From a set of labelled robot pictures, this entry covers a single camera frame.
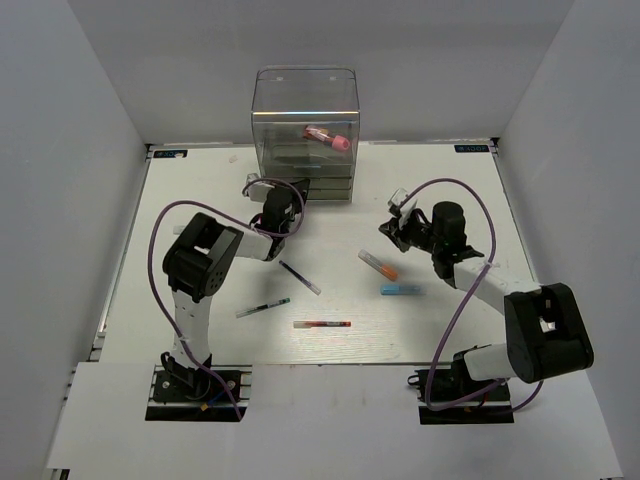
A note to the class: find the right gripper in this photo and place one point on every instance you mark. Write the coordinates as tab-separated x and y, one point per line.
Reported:
399	234

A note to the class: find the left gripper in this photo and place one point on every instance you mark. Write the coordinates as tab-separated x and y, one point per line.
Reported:
302	188

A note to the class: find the pink glue bottle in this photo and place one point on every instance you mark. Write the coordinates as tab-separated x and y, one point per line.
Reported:
336	142

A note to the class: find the clear drawer organizer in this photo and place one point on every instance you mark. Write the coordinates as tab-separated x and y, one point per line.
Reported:
284	153

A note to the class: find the clear organizer lid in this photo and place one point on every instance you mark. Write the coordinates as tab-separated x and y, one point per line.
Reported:
305	89

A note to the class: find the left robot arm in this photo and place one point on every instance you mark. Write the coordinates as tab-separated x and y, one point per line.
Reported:
197	264

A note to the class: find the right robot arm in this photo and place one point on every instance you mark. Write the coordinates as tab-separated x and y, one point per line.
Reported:
545	336

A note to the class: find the orange capped marker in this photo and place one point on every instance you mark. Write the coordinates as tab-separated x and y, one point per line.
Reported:
375	263

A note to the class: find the blue eraser case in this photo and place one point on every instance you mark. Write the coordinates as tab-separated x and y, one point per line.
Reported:
401	290

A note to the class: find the purple pen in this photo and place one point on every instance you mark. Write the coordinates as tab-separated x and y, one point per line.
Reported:
307	283

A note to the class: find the green pen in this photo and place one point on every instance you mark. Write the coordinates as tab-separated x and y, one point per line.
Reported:
263	307

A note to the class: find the red pen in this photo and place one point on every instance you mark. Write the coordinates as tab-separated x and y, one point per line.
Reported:
321	324

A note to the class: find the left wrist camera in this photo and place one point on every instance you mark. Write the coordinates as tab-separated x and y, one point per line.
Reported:
255	189

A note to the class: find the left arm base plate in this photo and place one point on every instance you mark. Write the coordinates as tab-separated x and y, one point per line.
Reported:
170	400

